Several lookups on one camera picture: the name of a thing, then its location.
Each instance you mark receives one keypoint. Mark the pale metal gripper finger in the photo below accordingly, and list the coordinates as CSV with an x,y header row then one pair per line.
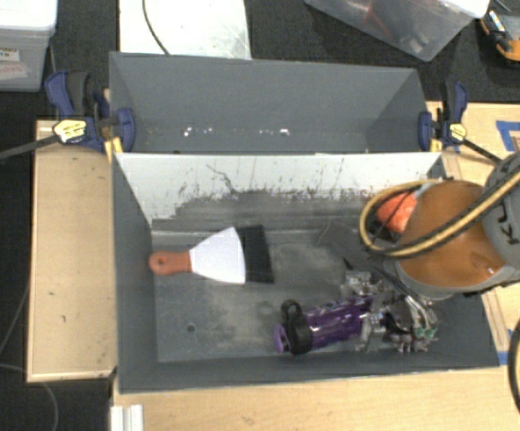
x,y
357,283
367,334

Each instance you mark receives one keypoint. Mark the purple bottle with black cap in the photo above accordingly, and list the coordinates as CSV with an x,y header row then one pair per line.
x,y
331,323

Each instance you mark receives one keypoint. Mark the orange soft object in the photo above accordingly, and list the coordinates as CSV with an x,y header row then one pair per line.
x,y
394,213

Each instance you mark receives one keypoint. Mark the grey metal bin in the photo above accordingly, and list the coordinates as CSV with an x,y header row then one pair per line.
x,y
241,101

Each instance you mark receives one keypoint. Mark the pale wood flat board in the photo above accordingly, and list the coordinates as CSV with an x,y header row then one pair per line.
x,y
71,263

